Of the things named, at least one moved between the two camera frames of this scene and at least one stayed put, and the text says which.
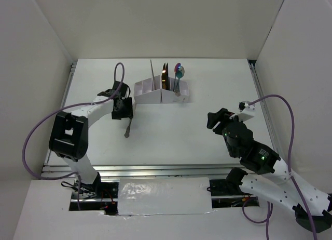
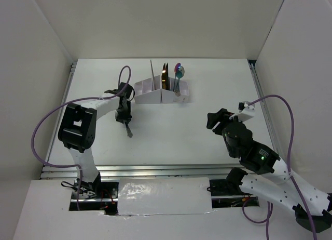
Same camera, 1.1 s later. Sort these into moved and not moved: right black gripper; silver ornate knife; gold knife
Moved: silver ornate knife
Not moved: gold knife; right black gripper
